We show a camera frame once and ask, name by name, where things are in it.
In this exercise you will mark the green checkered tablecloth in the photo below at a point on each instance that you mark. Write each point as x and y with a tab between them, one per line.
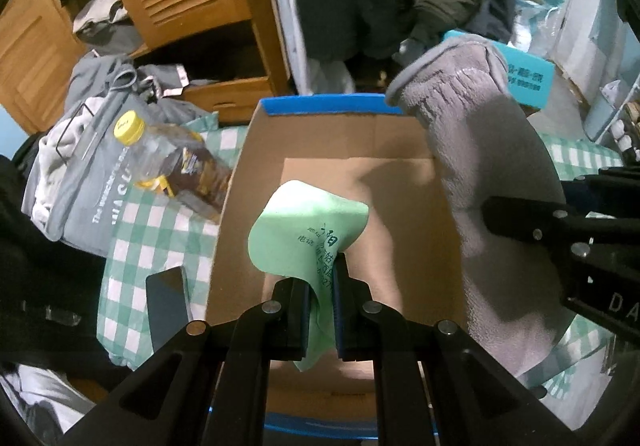
137	231

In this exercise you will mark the green printed cloth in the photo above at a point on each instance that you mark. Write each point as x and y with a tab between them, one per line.
305	231

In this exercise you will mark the grey printed hoodie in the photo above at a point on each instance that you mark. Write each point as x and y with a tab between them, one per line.
85	186

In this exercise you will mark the black phone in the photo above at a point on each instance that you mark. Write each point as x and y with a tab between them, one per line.
167	308

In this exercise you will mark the grey fleece sock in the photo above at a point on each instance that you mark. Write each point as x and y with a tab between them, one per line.
480	161

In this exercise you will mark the white shoe rack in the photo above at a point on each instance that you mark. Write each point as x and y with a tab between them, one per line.
617	116

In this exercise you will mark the cardboard box with blue rim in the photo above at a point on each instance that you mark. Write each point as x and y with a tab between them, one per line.
350	141

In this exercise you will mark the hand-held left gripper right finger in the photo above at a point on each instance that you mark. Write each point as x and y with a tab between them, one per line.
341	311

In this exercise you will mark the black garment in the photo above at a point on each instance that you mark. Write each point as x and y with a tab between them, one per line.
45	276

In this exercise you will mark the teal printed box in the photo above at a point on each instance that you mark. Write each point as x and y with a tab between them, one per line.
525	73

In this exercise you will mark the grey folded clothes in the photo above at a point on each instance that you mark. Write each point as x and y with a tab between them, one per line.
102	21

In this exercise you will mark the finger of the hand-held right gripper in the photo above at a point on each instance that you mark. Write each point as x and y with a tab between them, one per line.
600	188
530	220

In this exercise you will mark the yellow-capped plastic bottle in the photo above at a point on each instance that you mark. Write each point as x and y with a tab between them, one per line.
180	166

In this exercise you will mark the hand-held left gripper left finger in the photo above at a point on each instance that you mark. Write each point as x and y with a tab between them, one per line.
299	321

